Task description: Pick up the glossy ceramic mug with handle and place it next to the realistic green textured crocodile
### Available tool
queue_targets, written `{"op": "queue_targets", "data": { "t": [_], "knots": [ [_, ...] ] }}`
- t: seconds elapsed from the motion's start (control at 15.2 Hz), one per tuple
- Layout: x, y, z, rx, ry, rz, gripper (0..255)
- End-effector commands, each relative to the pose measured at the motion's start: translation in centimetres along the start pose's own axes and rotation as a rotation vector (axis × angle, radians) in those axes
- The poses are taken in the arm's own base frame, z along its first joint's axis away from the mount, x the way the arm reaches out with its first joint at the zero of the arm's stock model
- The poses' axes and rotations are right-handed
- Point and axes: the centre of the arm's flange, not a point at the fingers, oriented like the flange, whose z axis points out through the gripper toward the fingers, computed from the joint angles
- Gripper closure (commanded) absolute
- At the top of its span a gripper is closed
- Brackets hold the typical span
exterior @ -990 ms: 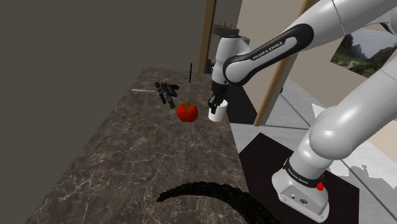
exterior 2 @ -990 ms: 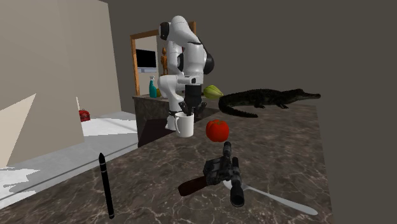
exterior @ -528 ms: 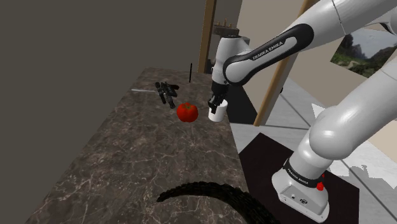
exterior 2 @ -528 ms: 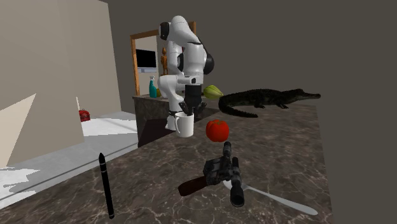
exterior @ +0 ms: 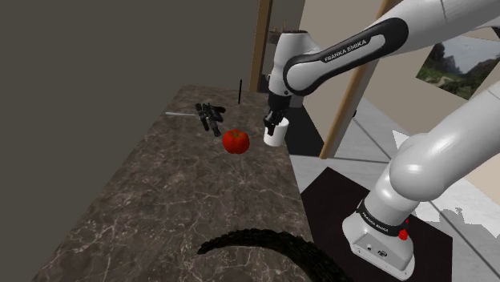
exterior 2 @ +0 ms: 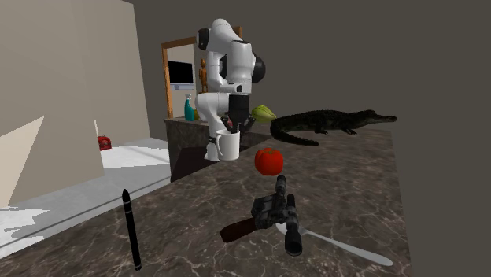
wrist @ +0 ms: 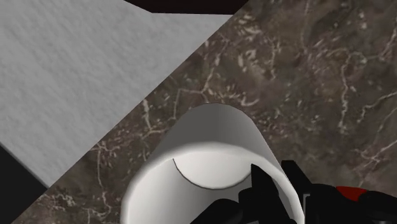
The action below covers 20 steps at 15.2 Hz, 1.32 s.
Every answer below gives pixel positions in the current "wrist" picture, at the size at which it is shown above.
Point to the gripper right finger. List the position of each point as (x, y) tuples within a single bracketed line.
[(322, 208)]

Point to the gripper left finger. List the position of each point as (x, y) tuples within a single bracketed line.
[(259, 204)]

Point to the white cup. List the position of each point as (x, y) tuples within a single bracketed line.
[(214, 130)]

